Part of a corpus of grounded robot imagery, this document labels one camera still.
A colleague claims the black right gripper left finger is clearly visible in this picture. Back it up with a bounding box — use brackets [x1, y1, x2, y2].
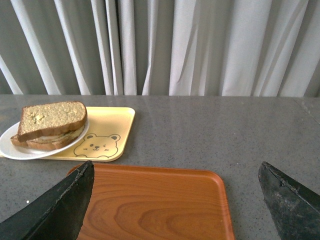
[0, 161, 95, 240]

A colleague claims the fried egg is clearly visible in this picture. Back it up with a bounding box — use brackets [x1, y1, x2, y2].
[34, 126, 85, 141]

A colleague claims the yellow bear tray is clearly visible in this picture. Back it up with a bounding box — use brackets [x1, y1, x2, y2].
[0, 106, 136, 162]

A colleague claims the white round plate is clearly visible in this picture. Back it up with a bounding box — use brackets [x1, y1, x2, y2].
[0, 120, 90, 160]

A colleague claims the brown bread slice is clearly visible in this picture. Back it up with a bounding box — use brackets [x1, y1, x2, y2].
[10, 134, 81, 151]
[17, 101, 88, 142]

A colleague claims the brown wooden tray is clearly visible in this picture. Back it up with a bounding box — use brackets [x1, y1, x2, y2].
[78, 164, 235, 240]

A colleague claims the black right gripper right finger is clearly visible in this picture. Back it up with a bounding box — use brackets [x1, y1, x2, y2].
[258, 161, 320, 240]

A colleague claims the grey white curtain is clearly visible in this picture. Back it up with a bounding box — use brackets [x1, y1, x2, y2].
[0, 0, 320, 97]

